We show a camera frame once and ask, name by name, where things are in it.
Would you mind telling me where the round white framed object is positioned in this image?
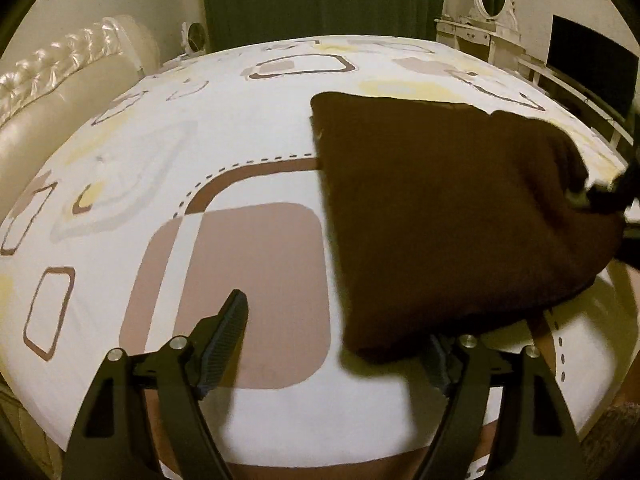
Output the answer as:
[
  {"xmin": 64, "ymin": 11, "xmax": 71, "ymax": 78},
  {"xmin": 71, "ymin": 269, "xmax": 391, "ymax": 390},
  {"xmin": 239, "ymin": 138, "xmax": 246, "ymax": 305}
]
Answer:
[{"xmin": 179, "ymin": 20, "xmax": 209, "ymax": 57}]

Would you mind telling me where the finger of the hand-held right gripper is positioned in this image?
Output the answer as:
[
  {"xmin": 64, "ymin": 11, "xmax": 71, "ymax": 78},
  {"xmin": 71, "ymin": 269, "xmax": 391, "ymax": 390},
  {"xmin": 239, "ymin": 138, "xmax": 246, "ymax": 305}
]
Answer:
[{"xmin": 584, "ymin": 157, "xmax": 640, "ymax": 222}]

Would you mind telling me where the black television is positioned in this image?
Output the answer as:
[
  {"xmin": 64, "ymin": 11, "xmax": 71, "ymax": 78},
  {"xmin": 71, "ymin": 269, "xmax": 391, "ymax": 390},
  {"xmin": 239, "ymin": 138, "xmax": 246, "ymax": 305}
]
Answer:
[{"xmin": 547, "ymin": 14, "xmax": 640, "ymax": 122}]

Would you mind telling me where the white dressing table with mirror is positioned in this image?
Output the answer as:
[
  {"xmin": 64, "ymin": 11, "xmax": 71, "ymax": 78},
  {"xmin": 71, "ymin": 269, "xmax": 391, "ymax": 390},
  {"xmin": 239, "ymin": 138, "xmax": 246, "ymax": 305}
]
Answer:
[{"xmin": 434, "ymin": 0, "xmax": 532, "ymax": 72}]

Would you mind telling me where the brown plaid sweater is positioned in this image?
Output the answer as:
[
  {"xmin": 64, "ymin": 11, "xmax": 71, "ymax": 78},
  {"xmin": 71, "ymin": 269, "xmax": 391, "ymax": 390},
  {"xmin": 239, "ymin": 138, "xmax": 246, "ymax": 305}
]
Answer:
[{"xmin": 310, "ymin": 91, "xmax": 627, "ymax": 367}]

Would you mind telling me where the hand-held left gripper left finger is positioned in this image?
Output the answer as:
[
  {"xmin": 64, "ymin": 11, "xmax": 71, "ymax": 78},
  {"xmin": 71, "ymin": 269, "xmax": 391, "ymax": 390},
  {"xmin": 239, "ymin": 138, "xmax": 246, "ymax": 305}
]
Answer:
[{"xmin": 62, "ymin": 289, "xmax": 249, "ymax": 480}]

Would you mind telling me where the cream tufted headboard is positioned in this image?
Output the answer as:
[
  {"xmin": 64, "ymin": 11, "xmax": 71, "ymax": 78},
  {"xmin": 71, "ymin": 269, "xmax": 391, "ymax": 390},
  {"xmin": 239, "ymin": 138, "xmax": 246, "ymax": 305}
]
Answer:
[{"xmin": 0, "ymin": 14, "xmax": 162, "ymax": 223}]

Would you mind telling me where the dark green curtain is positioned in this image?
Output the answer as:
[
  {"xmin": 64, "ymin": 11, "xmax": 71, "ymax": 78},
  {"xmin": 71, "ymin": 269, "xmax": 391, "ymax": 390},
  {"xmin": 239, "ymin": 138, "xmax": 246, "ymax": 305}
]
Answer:
[{"xmin": 200, "ymin": 0, "xmax": 448, "ymax": 54}]

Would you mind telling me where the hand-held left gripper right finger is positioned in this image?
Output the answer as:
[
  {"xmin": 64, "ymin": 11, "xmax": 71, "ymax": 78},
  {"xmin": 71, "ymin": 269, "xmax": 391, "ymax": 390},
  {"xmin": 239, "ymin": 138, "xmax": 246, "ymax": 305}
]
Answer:
[{"xmin": 421, "ymin": 334, "xmax": 602, "ymax": 480}]

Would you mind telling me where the bed with patterned sheet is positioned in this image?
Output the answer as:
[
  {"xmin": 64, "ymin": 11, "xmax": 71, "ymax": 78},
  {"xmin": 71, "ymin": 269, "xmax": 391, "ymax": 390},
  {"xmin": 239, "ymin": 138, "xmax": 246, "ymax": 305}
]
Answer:
[{"xmin": 0, "ymin": 35, "xmax": 632, "ymax": 480}]

